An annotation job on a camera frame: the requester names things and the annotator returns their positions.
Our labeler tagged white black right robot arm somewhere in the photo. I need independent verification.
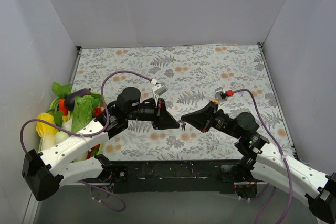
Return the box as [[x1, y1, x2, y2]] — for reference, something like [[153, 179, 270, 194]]
[[181, 102, 335, 223]]

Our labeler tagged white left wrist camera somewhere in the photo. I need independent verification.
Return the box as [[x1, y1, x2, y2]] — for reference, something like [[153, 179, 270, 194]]
[[152, 83, 168, 104]]

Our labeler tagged yellow white toy cabbage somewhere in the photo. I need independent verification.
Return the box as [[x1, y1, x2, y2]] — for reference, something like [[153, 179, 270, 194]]
[[36, 112, 58, 150]]

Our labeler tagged white toy radish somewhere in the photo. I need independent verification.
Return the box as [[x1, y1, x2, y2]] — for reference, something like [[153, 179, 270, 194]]
[[54, 131, 69, 145]]

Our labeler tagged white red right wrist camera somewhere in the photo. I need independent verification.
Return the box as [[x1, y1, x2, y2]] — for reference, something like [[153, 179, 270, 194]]
[[215, 87, 234, 109]]

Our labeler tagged red toy chili pepper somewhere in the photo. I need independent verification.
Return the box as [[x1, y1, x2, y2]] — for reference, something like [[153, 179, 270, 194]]
[[94, 107, 103, 117]]

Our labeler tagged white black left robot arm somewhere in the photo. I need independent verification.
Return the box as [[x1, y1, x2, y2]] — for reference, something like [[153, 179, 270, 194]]
[[22, 84, 180, 201]]

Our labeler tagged orange toy carrot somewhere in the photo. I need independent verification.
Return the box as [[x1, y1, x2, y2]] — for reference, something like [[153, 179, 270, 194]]
[[58, 99, 69, 116]]

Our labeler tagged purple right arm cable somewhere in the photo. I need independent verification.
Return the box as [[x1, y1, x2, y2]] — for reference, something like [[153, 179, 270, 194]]
[[232, 89, 293, 224]]

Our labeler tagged floral patterned table mat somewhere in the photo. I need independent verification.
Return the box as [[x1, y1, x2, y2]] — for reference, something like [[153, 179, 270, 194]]
[[73, 45, 293, 161]]

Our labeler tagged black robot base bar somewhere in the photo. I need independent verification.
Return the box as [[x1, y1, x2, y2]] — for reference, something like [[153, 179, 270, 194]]
[[84, 159, 258, 198]]

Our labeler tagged purple toy eggplant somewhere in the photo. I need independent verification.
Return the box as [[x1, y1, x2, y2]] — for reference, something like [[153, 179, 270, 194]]
[[64, 88, 91, 110]]

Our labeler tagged green plastic vegetable tray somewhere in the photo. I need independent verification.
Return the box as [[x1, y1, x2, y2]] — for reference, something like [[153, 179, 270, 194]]
[[38, 93, 104, 151]]

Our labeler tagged green toy lettuce leaf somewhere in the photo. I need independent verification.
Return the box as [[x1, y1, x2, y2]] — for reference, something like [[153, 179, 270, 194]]
[[71, 95, 94, 133]]

